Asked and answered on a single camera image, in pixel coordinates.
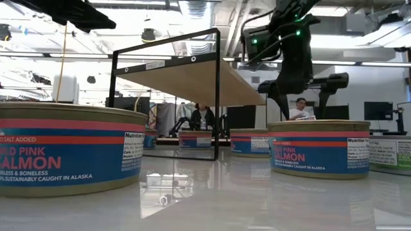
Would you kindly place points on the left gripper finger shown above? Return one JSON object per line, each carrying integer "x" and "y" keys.
{"x": 93, "y": 22}
{"x": 74, "y": 6}

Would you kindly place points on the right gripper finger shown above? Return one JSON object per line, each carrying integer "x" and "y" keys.
{"x": 273, "y": 90}

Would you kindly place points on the blue pink salmon can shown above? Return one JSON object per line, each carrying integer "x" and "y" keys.
{"x": 64, "y": 160}
{"x": 314, "y": 157}
{"x": 150, "y": 140}
{"x": 247, "y": 146}
{"x": 192, "y": 141}

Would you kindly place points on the green white tuna can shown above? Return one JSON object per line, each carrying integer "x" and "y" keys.
{"x": 390, "y": 154}

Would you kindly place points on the small distant robot arm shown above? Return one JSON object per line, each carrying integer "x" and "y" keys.
{"x": 335, "y": 80}
{"x": 178, "y": 126}

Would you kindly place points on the person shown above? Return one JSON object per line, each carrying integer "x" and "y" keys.
{"x": 297, "y": 112}
{"x": 202, "y": 118}

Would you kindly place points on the black ceiling device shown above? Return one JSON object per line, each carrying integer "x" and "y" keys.
{"x": 91, "y": 80}
{"x": 4, "y": 32}
{"x": 148, "y": 35}

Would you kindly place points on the black partition panel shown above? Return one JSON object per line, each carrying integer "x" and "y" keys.
{"x": 241, "y": 117}

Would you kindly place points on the black monitor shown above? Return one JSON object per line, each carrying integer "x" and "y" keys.
{"x": 341, "y": 113}
{"x": 379, "y": 110}

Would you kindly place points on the dark gray cabinet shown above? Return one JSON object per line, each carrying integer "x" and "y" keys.
{"x": 128, "y": 104}

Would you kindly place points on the hanging gray cloth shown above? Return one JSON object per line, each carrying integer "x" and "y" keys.
{"x": 165, "y": 117}

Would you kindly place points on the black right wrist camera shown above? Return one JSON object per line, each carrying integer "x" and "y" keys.
{"x": 257, "y": 45}

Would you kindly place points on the wooden shelf black metal frame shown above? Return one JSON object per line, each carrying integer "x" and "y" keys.
{"x": 192, "y": 83}

